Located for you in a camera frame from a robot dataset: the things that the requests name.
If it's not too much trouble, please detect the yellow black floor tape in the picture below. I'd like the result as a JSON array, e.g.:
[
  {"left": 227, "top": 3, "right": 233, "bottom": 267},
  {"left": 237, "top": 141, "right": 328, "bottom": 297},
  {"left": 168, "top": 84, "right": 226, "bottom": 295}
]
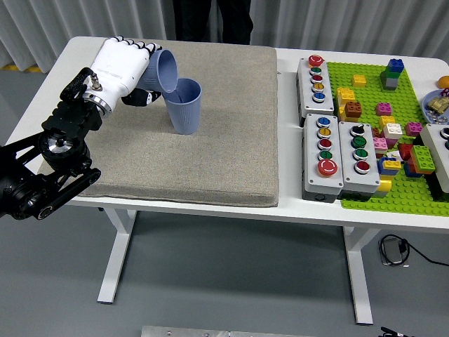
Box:
[{"left": 0, "top": 64, "right": 45, "bottom": 74}]

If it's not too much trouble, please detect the green studded baseplate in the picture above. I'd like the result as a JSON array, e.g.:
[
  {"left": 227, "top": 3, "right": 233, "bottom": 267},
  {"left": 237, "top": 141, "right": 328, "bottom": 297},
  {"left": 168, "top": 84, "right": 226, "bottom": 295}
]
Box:
[{"left": 326, "top": 61, "right": 449, "bottom": 218}]

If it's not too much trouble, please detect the blue and yellow brick stack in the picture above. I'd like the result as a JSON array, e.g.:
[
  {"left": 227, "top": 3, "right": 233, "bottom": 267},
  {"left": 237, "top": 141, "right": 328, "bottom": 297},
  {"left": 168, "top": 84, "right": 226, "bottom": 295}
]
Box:
[{"left": 377, "top": 156, "right": 403, "bottom": 176}]

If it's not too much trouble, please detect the red toy brick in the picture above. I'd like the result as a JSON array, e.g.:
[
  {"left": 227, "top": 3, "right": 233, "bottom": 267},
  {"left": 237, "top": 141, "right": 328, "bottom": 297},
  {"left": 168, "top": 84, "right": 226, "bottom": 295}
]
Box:
[{"left": 397, "top": 143, "right": 415, "bottom": 161}]

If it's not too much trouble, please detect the magenta toy brick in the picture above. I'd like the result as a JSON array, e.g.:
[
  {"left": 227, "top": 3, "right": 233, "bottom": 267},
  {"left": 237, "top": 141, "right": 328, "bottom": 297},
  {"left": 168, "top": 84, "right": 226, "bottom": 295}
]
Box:
[{"left": 404, "top": 121, "right": 424, "bottom": 138}]

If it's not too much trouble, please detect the light pink toy brick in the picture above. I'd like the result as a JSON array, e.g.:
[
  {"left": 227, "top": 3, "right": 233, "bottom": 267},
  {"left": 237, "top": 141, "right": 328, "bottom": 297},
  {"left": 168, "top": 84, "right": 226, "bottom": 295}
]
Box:
[{"left": 372, "top": 136, "right": 389, "bottom": 154}]

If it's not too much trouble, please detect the black floor cable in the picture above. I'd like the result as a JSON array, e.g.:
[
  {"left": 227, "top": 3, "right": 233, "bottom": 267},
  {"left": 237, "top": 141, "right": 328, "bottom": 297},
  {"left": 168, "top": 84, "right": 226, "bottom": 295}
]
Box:
[{"left": 378, "top": 234, "right": 449, "bottom": 268}]

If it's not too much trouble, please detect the grey toy brick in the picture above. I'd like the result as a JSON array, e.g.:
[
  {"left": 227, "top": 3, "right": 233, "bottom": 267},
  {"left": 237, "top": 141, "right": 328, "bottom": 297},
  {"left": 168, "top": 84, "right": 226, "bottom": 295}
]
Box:
[{"left": 380, "top": 72, "right": 400, "bottom": 92}]

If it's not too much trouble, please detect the five-button grey control box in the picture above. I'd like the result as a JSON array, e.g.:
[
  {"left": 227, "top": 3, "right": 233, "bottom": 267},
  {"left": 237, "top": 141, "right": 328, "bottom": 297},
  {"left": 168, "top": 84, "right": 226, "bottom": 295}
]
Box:
[{"left": 296, "top": 54, "right": 335, "bottom": 127}]

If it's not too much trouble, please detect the person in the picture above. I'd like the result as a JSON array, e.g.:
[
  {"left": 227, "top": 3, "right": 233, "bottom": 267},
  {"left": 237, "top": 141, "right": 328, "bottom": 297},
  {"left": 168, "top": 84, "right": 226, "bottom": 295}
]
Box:
[{"left": 172, "top": 0, "right": 254, "bottom": 46}]

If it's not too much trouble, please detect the light green toy brick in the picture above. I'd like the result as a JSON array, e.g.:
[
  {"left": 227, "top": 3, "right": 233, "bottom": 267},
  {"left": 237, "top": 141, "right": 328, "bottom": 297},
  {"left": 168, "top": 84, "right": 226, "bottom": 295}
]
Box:
[{"left": 409, "top": 144, "right": 437, "bottom": 174}]

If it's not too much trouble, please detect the grey box large red button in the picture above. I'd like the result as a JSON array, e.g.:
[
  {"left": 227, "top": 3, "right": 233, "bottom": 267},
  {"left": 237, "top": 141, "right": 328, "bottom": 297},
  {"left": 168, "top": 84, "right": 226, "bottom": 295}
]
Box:
[{"left": 301, "top": 112, "right": 344, "bottom": 204}]

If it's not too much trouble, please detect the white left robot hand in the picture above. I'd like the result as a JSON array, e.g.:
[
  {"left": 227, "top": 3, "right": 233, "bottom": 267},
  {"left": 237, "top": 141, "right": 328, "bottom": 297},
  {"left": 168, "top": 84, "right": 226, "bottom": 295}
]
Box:
[{"left": 89, "top": 34, "right": 165, "bottom": 117}]

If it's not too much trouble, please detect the white pleated curtain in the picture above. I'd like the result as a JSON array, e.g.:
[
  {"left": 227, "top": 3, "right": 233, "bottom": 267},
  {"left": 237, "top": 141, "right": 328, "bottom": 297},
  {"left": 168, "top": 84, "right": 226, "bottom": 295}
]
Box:
[{"left": 0, "top": 0, "right": 449, "bottom": 74}]

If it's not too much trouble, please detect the brown toy brick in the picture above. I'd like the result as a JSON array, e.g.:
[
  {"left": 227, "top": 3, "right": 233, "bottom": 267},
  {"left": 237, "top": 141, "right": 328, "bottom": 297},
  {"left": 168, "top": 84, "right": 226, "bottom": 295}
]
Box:
[{"left": 344, "top": 100, "right": 363, "bottom": 120}]

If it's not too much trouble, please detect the blue plate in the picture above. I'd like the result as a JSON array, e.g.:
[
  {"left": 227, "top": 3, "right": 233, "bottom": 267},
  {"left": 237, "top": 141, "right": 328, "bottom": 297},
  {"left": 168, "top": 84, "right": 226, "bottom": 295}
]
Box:
[{"left": 422, "top": 89, "right": 449, "bottom": 124}]

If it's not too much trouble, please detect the yellow rounded toy brick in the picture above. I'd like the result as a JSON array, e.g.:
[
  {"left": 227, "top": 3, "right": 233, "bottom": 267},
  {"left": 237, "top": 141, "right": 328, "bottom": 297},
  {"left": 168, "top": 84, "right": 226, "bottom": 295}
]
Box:
[{"left": 375, "top": 177, "right": 394, "bottom": 193}]

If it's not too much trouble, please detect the grey-brown fabric mat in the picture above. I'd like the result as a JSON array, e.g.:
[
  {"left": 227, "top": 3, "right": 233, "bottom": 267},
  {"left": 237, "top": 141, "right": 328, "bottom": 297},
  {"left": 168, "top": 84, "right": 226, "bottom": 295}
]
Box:
[{"left": 36, "top": 37, "right": 280, "bottom": 208}]

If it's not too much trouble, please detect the gold toy figure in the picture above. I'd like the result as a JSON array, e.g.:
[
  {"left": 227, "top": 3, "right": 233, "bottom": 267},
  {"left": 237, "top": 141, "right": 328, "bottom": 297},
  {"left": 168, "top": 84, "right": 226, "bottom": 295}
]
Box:
[{"left": 429, "top": 96, "right": 449, "bottom": 114}]

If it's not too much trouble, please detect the large yellow toy brick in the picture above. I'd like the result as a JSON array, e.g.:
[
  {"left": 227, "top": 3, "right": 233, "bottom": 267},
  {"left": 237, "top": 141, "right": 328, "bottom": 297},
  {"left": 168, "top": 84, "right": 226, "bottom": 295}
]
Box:
[{"left": 335, "top": 86, "right": 356, "bottom": 108}]

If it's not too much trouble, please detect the white control box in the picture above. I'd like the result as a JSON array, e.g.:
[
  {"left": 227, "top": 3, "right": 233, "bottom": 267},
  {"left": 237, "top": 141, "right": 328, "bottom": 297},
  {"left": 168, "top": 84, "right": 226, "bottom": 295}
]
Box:
[{"left": 419, "top": 123, "right": 449, "bottom": 194}]

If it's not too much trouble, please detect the white toy brick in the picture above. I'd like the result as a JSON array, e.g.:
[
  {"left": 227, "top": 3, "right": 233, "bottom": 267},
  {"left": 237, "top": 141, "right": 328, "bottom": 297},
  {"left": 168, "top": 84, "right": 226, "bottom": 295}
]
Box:
[{"left": 382, "top": 122, "right": 404, "bottom": 140}]

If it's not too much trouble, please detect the grey box black selector switch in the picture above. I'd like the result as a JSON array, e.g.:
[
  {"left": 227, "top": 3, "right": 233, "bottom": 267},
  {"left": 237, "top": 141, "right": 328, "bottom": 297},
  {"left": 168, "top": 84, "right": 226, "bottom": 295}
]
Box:
[{"left": 338, "top": 121, "right": 382, "bottom": 201}]

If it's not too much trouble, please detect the grey power adapter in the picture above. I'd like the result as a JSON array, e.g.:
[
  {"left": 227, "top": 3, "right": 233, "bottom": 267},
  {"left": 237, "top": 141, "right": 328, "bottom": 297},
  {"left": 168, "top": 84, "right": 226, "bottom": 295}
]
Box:
[{"left": 380, "top": 237, "right": 410, "bottom": 266}]

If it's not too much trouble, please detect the white table leg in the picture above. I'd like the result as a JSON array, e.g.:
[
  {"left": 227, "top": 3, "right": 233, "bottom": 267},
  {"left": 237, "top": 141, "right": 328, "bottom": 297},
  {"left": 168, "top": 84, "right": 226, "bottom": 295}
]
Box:
[
  {"left": 342, "top": 226, "right": 382, "bottom": 326},
  {"left": 97, "top": 209, "right": 138, "bottom": 305}
]

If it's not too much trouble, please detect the blue ribbed plastic cup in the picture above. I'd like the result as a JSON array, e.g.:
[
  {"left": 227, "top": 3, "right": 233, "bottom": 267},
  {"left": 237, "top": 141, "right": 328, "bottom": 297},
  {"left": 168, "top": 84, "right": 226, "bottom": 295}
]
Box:
[
  {"left": 135, "top": 49, "right": 180, "bottom": 95},
  {"left": 164, "top": 77, "right": 203, "bottom": 136}
]

